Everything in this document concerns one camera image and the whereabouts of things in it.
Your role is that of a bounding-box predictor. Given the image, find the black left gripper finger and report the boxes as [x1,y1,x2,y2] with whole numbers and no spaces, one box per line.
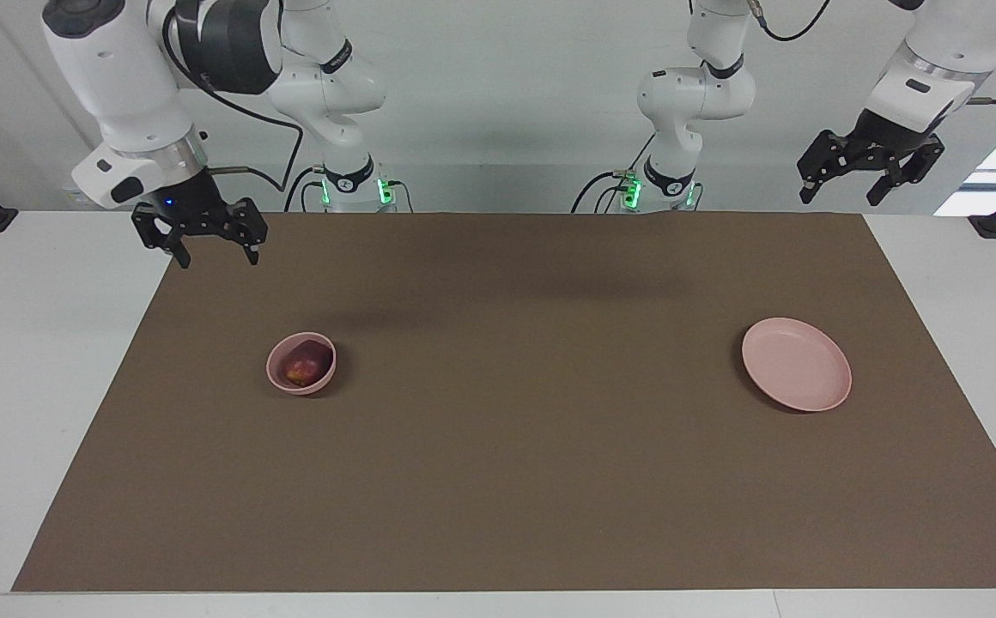
[796,129,861,206]
[865,136,946,208]

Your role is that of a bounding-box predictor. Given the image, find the brown table mat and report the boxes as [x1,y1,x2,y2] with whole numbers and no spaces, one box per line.
[11,212,996,593]

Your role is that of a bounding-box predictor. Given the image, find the red apple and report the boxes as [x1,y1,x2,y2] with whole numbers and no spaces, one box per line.
[282,341,332,387]

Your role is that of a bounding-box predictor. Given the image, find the black base cable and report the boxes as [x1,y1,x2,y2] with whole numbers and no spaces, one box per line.
[283,166,325,213]
[571,169,629,214]

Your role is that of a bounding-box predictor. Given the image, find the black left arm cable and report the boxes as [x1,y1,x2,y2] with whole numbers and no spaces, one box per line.
[749,0,996,106]

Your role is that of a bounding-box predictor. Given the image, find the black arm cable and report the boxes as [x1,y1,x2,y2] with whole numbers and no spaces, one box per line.
[749,0,996,106]
[161,21,306,195]

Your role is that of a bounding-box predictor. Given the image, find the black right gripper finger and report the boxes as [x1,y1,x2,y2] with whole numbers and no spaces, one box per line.
[220,197,270,266]
[131,204,195,270]

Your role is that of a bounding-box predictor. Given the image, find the pink bowl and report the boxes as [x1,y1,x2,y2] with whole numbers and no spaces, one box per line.
[265,332,337,397]

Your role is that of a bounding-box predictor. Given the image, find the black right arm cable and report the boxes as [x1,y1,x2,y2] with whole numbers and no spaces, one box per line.
[161,21,306,195]

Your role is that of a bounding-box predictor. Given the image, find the pink plate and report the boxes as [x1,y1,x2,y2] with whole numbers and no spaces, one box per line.
[740,318,853,413]

